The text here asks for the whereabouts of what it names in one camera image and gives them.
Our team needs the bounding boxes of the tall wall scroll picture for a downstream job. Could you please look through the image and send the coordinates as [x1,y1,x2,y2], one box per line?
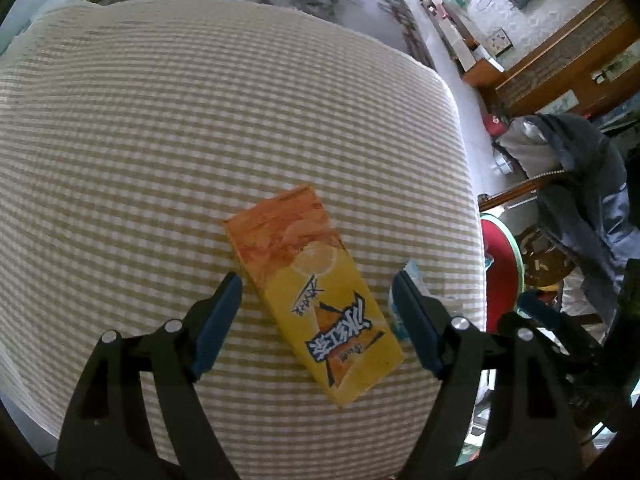
[590,50,640,81]

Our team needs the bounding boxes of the carved wooden chair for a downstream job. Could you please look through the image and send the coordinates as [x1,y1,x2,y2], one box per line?
[477,170,581,291]

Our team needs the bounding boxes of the orange snack bag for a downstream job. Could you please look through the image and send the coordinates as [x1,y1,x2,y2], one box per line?
[222,185,405,408]

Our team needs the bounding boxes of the beige striped woven table mat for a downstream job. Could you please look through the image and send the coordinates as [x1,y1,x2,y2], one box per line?
[0,0,488,478]

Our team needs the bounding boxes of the grey patterned rug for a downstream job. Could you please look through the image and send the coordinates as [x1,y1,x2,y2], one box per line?
[82,0,436,68]

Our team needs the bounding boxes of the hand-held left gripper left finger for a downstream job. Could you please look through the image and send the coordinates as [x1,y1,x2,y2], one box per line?
[55,271,245,480]

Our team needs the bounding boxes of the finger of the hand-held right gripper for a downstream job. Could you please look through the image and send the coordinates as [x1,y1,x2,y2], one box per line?
[517,290,608,361]
[496,311,561,356]

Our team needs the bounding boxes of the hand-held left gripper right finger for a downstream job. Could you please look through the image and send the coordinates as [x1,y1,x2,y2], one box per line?
[391,270,585,480]

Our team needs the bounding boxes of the low wooden television cabinet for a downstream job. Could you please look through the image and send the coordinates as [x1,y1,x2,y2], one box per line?
[417,0,506,86]

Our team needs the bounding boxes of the small framed picture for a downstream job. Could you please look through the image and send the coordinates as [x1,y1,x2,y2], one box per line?
[487,27,513,58]

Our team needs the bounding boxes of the blue white plastic wrapper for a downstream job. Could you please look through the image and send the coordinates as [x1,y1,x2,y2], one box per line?
[390,259,431,343]

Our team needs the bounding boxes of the blue jacket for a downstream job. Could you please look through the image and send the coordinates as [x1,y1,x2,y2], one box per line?
[492,112,640,301]

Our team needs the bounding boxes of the small wall scroll picture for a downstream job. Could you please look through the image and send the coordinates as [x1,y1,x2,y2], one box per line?
[537,91,581,116]

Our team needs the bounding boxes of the red bin with green rim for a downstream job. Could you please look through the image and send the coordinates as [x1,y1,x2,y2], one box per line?
[479,214,525,333]

